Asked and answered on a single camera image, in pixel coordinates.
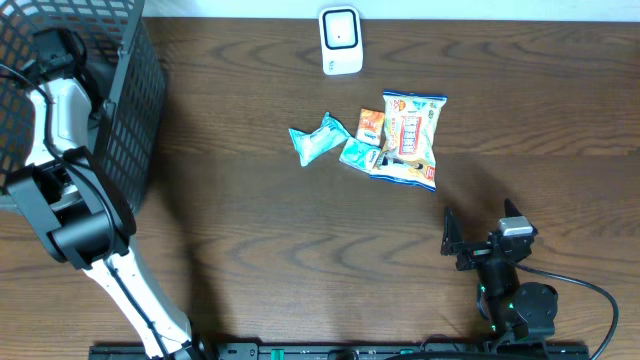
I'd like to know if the dark mesh plastic basket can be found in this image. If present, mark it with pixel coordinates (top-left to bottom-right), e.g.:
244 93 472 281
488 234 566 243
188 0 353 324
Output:
1 0 166 211

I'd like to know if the green tissue pack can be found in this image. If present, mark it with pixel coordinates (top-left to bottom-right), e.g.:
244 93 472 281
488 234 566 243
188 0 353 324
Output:
339 137 381 173

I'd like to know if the white barcode scanner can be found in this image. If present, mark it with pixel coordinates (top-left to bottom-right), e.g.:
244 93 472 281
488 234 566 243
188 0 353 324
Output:
318 6 364 76

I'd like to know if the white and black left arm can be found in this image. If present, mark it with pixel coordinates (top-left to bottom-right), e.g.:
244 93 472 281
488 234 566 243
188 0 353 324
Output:
7 28 209 359

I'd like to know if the teal snack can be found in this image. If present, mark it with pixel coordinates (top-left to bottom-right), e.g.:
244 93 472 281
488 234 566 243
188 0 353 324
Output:
289 112 351 167

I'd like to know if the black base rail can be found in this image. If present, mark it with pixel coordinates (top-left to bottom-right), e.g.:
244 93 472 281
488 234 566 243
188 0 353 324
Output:
89 341 591 360

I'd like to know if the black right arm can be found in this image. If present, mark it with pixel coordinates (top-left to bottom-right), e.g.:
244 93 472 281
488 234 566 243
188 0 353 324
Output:
440 199 558 347

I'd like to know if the yellow snack bag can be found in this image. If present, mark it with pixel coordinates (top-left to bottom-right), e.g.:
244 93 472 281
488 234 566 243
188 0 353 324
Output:
370 90 448 192

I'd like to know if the orange small packet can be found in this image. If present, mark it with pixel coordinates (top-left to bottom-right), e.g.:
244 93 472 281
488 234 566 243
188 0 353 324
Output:
355 108 385 146

